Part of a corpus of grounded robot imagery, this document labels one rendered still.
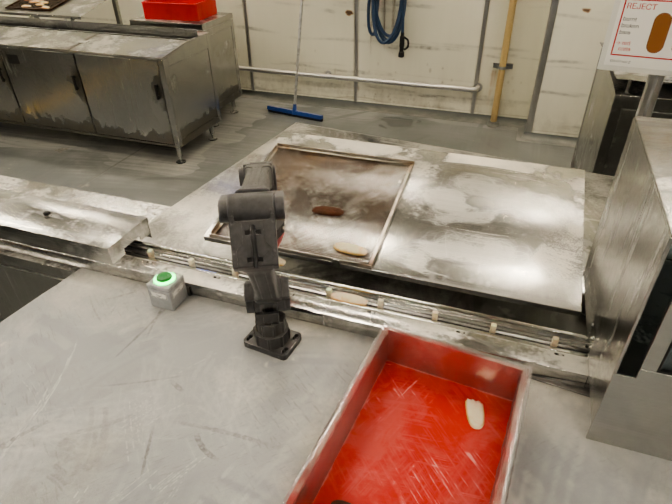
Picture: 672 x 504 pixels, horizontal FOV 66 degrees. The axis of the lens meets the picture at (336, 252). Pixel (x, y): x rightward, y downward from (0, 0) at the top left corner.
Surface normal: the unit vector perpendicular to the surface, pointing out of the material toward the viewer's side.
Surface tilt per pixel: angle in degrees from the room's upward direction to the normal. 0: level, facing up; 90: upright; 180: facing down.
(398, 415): 0
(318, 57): 90
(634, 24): 90
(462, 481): 0
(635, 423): 90
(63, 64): 90
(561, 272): 10
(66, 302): 0
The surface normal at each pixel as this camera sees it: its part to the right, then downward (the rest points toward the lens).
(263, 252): 0.10, 0.10
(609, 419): -0.33, 0.54
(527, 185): -0.07, -0.72
